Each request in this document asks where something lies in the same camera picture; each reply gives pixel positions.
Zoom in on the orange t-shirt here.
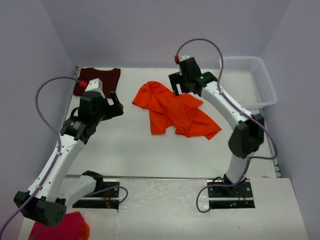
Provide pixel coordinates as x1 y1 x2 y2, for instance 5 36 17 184
132 81 222 140
79 220 90 240

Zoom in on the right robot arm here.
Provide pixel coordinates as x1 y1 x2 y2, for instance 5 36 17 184
169 56 265 197

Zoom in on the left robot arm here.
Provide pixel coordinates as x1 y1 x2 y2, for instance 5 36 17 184
13 90 124 228

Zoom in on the folded dark red t-shirt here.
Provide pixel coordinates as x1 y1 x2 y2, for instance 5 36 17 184
73 67 121 99

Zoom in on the white plastic basket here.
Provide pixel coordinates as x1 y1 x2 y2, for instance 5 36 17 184
220 56 278 110

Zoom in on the magenta t-shirt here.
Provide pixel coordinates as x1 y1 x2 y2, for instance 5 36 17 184
28 211 85 240

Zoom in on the orange t-shirt in pile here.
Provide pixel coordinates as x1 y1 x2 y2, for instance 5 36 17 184
79 220 90 240

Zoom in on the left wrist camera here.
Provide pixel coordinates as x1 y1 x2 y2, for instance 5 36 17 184
85 78 103 93

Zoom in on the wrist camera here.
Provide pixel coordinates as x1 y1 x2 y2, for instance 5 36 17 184
85 78 103 93
179 55 191 62

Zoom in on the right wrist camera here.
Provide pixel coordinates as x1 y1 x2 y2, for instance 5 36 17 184
179 55 191 62

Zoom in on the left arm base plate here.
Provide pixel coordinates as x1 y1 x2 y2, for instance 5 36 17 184
72 180 120 210

